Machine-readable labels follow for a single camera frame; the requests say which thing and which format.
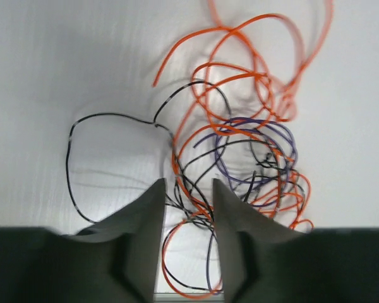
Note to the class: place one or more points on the aluminium mounting rail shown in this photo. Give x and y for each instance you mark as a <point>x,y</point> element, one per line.
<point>180,298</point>

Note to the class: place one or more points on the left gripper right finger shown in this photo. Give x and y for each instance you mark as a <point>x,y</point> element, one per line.
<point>264,261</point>

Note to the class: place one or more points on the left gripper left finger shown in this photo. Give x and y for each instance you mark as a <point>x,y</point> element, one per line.
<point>113,260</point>

